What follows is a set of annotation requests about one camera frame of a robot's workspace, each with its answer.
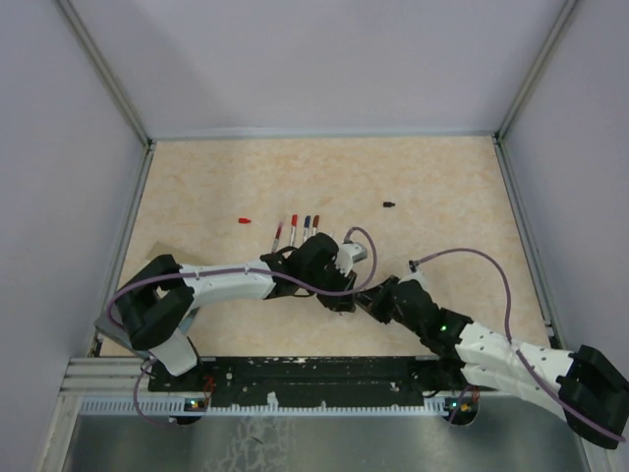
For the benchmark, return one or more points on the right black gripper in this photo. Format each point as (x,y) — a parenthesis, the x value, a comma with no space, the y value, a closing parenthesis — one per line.
(368,299)

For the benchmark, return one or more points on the red capped white pen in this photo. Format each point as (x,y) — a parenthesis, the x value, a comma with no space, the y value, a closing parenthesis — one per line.
(293,229)

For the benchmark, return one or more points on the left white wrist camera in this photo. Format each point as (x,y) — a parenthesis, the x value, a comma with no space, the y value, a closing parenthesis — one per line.
(349,254)

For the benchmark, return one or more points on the brown cardboard piece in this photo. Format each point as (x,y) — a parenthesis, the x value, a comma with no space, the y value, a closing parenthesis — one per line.
(180,256)

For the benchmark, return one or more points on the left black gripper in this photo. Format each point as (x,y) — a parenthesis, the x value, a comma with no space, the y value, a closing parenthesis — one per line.
(338,302)

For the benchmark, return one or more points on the blue end white pen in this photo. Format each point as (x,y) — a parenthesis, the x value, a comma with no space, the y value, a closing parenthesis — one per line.
(307,228)

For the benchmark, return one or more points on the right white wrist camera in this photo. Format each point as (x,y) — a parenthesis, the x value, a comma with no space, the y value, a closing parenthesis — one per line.
(415,274)

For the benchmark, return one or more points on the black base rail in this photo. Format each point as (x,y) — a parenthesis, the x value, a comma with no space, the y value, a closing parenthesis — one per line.
(311,382)

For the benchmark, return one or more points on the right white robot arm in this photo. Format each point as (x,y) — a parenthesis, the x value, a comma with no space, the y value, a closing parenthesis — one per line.
(580,387)

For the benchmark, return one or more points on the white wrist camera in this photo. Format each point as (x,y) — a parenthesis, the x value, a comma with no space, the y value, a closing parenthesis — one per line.
(349,254)
(415,274)

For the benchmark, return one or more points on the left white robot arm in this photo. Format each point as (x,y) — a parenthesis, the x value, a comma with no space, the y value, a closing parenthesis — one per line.
(150,310)

